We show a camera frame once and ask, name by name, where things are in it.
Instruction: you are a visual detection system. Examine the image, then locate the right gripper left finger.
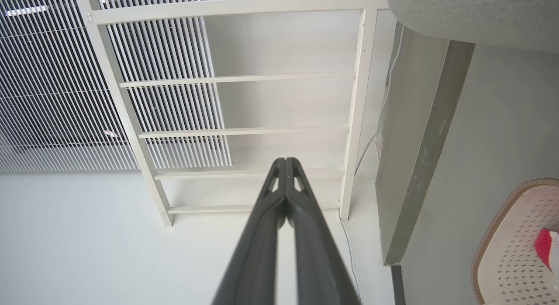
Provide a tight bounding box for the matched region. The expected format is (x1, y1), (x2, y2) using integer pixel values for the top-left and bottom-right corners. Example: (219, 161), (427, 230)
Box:
(211, 158), (287, 305)

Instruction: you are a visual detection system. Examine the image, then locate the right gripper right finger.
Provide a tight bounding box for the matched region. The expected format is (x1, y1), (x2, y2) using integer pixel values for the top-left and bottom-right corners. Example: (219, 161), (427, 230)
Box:
(286, 158), (361, 305)

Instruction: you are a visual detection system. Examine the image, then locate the white perforated laundry basket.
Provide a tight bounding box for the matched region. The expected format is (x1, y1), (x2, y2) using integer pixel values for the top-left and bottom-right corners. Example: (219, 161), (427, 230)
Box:
(470, 178), (559, 305)

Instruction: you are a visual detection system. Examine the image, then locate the black baseboard strip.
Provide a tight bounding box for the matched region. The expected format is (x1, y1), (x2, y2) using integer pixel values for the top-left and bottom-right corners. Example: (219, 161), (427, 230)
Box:
(390, 264), (407, 305)

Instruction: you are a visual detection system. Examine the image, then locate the raised concrete step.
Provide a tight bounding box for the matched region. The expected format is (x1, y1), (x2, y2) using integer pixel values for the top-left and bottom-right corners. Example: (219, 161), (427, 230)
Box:
(375, 22), (476, 266)

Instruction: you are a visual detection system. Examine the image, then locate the red garment with white stripes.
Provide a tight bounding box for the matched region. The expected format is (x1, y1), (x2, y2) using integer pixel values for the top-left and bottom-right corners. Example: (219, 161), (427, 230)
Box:
(533, 228), (559, 276)

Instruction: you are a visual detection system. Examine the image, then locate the white metal railing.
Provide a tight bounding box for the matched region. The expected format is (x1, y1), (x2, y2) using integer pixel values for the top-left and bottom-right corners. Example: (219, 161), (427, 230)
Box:
(72, 0), (390, 228)

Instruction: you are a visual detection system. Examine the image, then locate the ceiling light strip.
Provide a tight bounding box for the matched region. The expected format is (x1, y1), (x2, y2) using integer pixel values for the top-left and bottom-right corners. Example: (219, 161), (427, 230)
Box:
(6, 5), (48, 17)

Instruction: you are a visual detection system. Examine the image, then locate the light grey cable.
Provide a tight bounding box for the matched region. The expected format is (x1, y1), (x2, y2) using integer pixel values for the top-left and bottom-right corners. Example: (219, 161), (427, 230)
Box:
(340, 23), (407, 303)

